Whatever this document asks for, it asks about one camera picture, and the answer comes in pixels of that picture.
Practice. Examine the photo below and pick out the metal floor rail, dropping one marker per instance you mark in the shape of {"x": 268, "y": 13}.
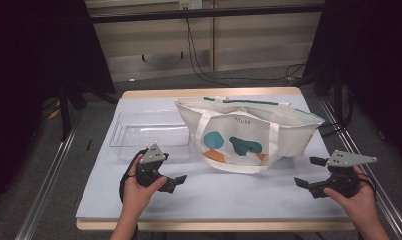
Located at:
{"x": 382, "y": 196}
{"x": 45, "y": 186}

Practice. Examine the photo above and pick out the black horizontal bar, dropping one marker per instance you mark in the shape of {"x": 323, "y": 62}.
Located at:
{"x": 205, "y": 13}

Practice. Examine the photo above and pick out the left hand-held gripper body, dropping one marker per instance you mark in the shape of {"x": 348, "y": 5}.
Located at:
{"x": 152, "y": 155}

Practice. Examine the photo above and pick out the clear plastic container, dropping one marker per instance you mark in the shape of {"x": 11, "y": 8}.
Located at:
{"x": 149, "y": 133}

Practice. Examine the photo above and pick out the white wall socket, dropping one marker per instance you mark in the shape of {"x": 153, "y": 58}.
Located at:
{"x": 190, "y": 4}

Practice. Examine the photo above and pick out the wooden table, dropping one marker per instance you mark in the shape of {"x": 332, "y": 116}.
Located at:
{"x": 222, "y": 225}

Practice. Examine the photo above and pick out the person's left hand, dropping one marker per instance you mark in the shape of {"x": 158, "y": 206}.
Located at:
{"x": 135, "y": 200}

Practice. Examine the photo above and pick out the person's right hand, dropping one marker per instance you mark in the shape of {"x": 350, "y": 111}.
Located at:
{"x": 362, "y": 203}

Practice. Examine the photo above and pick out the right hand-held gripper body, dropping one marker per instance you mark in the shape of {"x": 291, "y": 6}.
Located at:
{"x": 342, "y": 181}

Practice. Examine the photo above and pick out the black metal stand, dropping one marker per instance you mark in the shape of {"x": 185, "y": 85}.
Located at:
{"x": 65, "y": 113}
{"x": 338, "y": 100}

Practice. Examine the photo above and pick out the dark curtain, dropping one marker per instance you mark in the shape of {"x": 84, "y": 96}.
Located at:
{"x": 372, "y": 66}
{"x": 32, "y": 66}

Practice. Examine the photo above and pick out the white printed tote bag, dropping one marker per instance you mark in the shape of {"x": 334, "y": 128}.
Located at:
{"x": 242, "y": 133}

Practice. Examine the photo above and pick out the light blue table mat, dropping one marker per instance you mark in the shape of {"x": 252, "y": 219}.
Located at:
{"x": 205, "y": 196}

